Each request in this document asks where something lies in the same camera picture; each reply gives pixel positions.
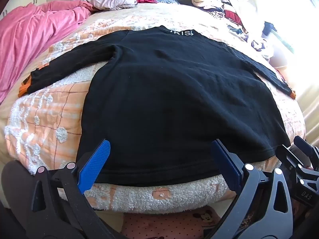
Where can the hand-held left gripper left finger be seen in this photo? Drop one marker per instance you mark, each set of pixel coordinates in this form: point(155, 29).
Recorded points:
point(96, 163)

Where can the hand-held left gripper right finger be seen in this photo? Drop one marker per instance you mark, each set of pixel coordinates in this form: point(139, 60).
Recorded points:
point(225, 164)

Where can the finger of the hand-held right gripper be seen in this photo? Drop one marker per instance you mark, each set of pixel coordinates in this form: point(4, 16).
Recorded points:
point(307, 151)
point(290, 160)

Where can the black sweater with orange cuffs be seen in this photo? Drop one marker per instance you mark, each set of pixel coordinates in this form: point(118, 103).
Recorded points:
point(162, 92)

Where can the pile of mixed clothes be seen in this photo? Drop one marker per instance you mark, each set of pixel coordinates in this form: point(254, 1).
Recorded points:
point(216, 7)

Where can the orange and white fleece blanket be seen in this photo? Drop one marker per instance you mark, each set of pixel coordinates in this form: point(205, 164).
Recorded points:
point(49, 119)

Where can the pink cartoon print cloth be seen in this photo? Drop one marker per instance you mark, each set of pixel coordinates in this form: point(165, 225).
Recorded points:
point(174, 222)

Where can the green and white panel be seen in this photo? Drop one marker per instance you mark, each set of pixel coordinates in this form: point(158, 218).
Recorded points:
point(282, 39)

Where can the pink duvet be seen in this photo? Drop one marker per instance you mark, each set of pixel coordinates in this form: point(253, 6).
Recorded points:
point(30, 29)

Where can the blue patterned cloth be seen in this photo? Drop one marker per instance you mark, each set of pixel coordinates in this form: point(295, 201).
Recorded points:
point(168, 1)

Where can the dark grey bed frame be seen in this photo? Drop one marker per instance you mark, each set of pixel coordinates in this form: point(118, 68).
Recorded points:
point(15, 191)

